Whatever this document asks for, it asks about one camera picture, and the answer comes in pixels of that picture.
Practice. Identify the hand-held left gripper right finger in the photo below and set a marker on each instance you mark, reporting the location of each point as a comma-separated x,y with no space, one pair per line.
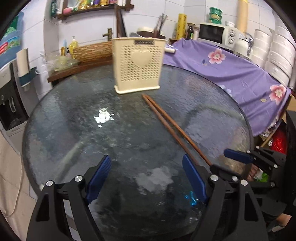
194,178

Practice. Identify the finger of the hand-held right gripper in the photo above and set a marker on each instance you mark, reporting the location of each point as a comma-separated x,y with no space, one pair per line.
225,172
238,155

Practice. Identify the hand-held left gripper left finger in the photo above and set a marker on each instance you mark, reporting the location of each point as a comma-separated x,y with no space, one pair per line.
98,178

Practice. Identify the brown wooden chopstick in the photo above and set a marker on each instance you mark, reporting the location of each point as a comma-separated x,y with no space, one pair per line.
176,139
187,139

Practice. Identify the cream plastic utensil holder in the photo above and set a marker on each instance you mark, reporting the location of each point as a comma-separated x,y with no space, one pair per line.
129,76

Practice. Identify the bundle of wooden chopsticks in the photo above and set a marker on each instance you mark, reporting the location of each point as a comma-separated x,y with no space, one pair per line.
159,27

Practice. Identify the person's right forearm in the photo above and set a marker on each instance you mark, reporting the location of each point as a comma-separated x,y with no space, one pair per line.
281,220

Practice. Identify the red plastic bag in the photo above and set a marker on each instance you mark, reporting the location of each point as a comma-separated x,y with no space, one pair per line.
279,139

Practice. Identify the purple floral cloth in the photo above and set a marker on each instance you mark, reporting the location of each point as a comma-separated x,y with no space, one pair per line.
231,81

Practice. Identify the wide stacks of white bowls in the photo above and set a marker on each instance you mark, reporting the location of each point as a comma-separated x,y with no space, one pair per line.
282,58

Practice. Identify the white kettle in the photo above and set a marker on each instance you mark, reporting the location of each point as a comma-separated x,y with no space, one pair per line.
241,46

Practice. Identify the wooden counter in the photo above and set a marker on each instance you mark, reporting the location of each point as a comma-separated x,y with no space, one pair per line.
76,69

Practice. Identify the grey water dispenser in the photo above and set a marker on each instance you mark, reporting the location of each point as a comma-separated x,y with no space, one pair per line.
9,111

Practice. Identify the narrow stack of white bowls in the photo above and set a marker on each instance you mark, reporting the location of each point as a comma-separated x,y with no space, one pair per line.
261,46

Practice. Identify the clear plastic bag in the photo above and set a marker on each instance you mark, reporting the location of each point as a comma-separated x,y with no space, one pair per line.
62,63

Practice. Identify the teal cup holder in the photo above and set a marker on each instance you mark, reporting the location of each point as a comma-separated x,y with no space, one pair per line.
27,78

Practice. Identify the woven pattern basin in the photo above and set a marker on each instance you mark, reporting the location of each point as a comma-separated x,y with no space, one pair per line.
92,53

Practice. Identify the white lint roller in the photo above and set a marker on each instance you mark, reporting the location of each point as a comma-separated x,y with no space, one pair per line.
170,49

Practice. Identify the white microwave oven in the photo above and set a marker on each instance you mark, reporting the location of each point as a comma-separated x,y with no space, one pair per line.
210,32

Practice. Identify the brown glass bottle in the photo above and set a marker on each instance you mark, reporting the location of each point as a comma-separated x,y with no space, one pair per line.
190,32

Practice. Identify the small white container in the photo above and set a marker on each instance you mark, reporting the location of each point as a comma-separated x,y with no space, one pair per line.
230,23

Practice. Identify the yellow dish soap bottle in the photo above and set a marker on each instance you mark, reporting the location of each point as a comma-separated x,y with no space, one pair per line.
73,46

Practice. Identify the blue toothbrush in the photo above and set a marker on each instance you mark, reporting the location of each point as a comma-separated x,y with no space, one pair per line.
64,47

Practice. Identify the white paper cup tube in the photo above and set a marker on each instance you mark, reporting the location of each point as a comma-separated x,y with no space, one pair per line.
22,62

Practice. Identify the yellow roll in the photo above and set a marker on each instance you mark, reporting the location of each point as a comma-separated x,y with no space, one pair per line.
181,25

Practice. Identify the bronze faucet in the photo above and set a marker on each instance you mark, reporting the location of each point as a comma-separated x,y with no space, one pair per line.
109,34

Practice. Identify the white and brown rice cooker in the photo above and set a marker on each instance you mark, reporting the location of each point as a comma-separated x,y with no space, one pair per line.
145,31

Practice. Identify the blue water jug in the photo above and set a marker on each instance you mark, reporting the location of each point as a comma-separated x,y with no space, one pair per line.
11,46

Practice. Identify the pink bowl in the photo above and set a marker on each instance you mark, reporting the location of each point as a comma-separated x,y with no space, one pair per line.
67,11

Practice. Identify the green hanging packet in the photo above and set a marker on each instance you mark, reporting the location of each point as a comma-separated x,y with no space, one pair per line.
54,8

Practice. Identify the dark wooden wall shelf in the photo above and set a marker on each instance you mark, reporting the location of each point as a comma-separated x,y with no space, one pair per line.
92,9

